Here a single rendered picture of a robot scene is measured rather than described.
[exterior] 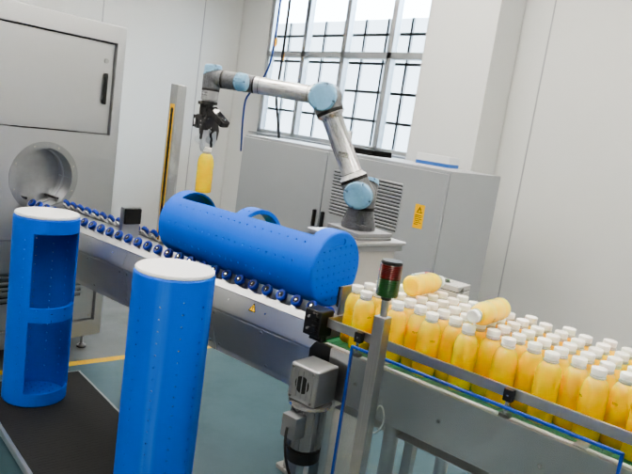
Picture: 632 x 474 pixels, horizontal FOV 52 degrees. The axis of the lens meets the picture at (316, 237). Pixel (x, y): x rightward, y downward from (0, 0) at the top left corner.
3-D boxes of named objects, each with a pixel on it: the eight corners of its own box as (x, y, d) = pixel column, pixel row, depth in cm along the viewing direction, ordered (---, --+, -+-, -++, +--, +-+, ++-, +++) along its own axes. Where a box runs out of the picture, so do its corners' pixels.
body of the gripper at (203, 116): (205, 129, 284) (208, 101, 282) (218, 132, 279) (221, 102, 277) (191, 127, 278) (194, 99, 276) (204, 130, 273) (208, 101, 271)
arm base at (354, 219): (355, 223, 297) (358, 201, 295) (381, 230, 287) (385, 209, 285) (333, 224, 285) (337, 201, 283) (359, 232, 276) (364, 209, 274)
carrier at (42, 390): (-13, 400, 299) (43, 413, 295) (-2, 213, 285) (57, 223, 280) (25, 378, 327) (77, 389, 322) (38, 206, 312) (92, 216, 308)
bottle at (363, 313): (343, 344, 215) (352, 292, 212) (360, 343, 218) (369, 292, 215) (355, 352, 209) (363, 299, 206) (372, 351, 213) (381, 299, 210)
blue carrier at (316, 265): (207, 246, 305) (209, 187, 298) (356, 297, 252) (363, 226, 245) (156, 257, 284) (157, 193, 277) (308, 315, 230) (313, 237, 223)
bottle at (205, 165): (195, 192, 277) (198, 150, 274) (194, 190, 284) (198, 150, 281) (211, 194, 279) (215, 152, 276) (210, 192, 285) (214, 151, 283)
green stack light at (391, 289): (383, 291, 185) (386, 274, 185) (402, 296, 181) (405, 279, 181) (371, 293, 180) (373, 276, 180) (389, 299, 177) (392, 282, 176)
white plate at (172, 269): (229, 276, 227) (229, 279, 227) (194, 257, 248) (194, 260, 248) (153, 278, 210) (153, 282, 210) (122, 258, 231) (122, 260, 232)
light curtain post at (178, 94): (148, 387, 373) (180, 85, 344) (154, 390, 369) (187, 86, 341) (139, 388, 368) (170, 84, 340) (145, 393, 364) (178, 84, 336)
